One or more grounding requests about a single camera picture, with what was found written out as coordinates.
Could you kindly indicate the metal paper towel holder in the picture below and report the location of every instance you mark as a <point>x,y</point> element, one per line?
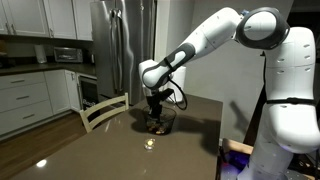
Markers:
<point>178,100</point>

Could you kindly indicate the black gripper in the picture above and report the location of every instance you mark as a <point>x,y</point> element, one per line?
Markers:
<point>155,99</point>

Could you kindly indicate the gold candy in clear wrapper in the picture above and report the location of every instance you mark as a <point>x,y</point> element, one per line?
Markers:
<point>150,143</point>

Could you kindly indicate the white lower kitchen cabinets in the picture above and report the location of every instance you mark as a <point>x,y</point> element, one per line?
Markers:
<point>26,100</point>

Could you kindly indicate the glass bowl with items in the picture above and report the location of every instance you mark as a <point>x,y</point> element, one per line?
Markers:
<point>168,118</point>

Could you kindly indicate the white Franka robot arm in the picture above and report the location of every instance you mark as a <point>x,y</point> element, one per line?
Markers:
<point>290,83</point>

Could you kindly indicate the white kitchen cabinets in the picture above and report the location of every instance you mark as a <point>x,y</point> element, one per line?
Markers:
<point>26,100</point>
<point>40,16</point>

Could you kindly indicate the black undercounter cooler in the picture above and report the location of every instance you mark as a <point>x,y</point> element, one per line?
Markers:
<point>89,91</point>

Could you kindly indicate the dark kitchen countertop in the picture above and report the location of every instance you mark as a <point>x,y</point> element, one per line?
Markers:
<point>50,67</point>

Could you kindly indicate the white canister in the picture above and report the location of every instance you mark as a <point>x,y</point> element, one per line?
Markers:
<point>40,54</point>

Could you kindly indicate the white upper kitchen cabinets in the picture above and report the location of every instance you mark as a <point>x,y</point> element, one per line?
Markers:
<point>40,16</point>

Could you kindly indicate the wooden board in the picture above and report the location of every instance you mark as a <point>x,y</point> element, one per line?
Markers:
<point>237,146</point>

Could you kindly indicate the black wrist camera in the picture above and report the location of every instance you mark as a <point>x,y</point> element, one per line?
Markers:
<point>167,93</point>

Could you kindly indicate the stainless steel refrigerator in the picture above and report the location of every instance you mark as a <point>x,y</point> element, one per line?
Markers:
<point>123,50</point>

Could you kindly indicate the cream wooden chair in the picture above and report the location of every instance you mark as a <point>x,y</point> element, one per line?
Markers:
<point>104,108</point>

